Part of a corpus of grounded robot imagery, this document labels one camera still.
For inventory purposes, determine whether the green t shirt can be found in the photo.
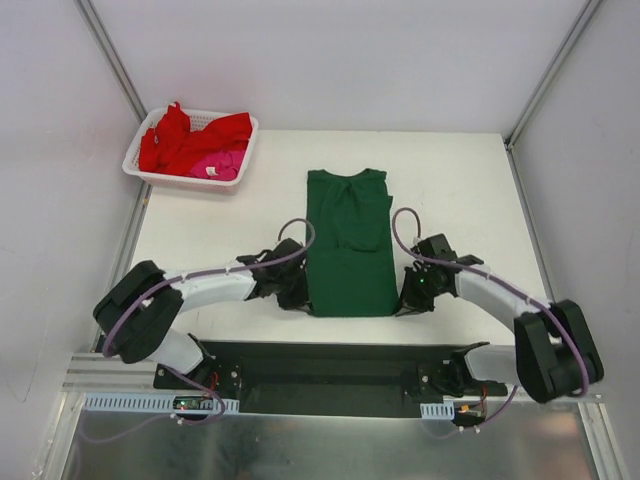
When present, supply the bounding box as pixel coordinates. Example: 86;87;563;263
306;168;398;318

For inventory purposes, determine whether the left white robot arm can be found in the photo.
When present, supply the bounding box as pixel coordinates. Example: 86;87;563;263
93;238;307;389

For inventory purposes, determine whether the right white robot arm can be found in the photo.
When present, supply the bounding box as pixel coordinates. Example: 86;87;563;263
400;234;604;404

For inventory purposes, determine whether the pink t shirt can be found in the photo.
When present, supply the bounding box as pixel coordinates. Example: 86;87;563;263
188;150;245;182

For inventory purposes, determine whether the red t shirt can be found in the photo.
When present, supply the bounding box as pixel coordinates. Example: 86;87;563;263
138;103;253;177

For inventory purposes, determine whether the white plastic basket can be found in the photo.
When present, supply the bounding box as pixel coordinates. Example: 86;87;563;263
122;102;259;195

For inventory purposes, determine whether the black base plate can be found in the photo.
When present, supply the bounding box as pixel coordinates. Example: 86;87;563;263
152;339;509;416

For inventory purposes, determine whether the right white cable duct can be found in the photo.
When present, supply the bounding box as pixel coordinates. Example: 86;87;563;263
420;401;456;421

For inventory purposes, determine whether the white cable duct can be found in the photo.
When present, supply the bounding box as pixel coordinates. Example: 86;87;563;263
420;401;456;421
84;393;240;415

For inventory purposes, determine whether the left aluminium rail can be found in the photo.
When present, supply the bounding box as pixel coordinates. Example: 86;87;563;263
62;352;161;391

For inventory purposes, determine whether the left white cable duct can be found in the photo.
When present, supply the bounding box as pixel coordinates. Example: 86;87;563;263
84;393;240;415

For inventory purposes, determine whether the right aluminium frame post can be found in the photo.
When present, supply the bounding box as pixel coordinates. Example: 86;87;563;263
504;0;605;152

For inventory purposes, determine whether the aluminium frame post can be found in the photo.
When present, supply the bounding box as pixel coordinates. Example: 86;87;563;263
504;0;605;152
74;0;148;123

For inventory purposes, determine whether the left aluminium frame post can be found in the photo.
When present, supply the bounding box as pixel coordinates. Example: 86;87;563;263
74;0;148;123

